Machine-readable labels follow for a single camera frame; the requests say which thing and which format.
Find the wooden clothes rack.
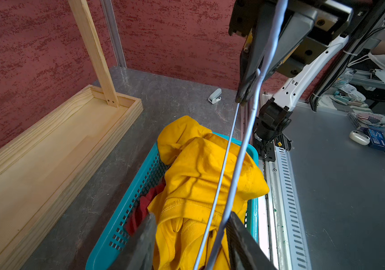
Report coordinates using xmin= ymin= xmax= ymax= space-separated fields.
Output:
xmin=0 ymin=1 xmax=143 ymax=270

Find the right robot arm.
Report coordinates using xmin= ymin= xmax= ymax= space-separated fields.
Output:
xmin=228 ymin=1 xmax=354 ymax=147

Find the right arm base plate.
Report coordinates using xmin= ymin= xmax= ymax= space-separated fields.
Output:
xmin=258 ymin=134 xmax=292 ymax=162

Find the flag patterned pouch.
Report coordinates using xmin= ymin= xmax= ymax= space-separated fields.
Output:
xmin=356 ymin=113 xmax=385 ymax=127

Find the blue box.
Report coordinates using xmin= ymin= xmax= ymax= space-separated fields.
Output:
xmin=367 ymin=129 xmax=385 ymax=152

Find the dark red t-shirt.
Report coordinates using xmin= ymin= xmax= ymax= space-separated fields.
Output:
xmin=124 ymin=176 xmax=166 ymax=236

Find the yellow t-shirt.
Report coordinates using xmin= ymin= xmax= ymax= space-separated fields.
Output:
xmin=146 ymin=115 xmax=270 ymax=270

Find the white oval device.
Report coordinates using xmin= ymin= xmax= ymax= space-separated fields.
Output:
xmin=349 ymin=130 xmax=370 ymax=146

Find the light blue wire hanger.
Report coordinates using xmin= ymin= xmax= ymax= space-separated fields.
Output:
xmin=205 ymin=1 xmax=288 ymax=270

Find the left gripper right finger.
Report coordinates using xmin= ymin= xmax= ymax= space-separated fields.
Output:
xmin=225 ymin=212 xmax=276 ymax=270

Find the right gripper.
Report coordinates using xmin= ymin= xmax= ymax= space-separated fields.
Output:
xmin=228 ymin=1 xmax=353 ymax=104

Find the aluminium mounting rail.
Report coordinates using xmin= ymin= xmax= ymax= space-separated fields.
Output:
xmin=246 ymin=147 xmax=312 ymax=270

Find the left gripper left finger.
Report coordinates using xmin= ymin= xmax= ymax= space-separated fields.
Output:
xmin=109 ymin=213 xmax=157 ymax=270

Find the small grey device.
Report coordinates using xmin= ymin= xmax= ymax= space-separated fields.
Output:
xmin=208 ymin=88 xmax=222 ymax=105

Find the teal plastic basket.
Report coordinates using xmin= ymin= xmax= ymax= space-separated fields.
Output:
xmin=85 ymin=131 xmax=260 ymax=270

